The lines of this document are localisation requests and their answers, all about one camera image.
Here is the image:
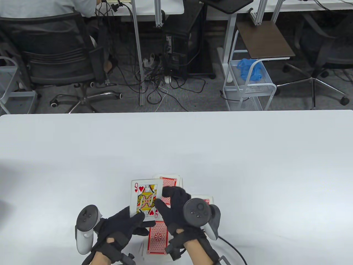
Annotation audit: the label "person's right hand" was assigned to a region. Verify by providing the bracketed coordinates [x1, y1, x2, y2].
[154, 187, 206, 243]

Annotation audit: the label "person's left hand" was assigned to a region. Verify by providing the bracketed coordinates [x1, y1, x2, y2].
[91, 206, 156, 260]

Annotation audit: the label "pile of dealt red cards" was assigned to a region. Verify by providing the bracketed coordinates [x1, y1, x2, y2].
[153, 174, 183, 205]
[190, 195, 214, 206]
[138, 219, 173, 262]
[130, 179, 164, 221]

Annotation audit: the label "person's left forearm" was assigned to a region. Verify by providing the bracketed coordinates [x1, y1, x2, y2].
[83, 253, 114, 265]

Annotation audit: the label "person's right forearm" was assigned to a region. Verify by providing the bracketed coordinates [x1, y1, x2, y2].
[183, 239, 221, 265]

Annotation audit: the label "white floor power strip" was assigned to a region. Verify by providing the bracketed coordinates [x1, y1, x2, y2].
[142, 53, 162, 70]

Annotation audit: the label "crumpled blue gloves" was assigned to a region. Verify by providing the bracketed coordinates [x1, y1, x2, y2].
[237, 58, 264, 82]

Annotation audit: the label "white metal trolley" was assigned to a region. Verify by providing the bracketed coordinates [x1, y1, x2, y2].
[0, 56, 38, 114]

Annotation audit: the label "black mesh office chair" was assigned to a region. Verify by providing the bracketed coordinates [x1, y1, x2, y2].
[0, 12, 123, 114]

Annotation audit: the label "black computer tower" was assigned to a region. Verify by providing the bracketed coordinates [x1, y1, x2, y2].
[162, 3, 216, 80]

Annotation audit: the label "brown wooden side table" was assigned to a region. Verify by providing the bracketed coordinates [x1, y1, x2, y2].
[235, 20, 296, 60]

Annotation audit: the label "dark grey office chair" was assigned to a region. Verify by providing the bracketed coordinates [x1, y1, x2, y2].
[276, 12, 353, 110]

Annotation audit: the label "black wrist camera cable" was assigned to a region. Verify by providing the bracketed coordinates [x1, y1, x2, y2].
[218, 236, 247, 265]

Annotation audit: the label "tangle of black floor cables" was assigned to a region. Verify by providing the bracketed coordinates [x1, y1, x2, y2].
[110, 50, 207, 112]

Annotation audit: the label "white wire rolling cart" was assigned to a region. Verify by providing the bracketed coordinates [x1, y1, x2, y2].
[221, 29, 277, 112]

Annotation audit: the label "aluminium frame post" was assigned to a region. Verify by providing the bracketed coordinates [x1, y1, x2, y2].
[249, 0, 267, 26]
[154, 0, 164, 28]
[271, 0, 285, 25]
[131, 0, 145, 107]

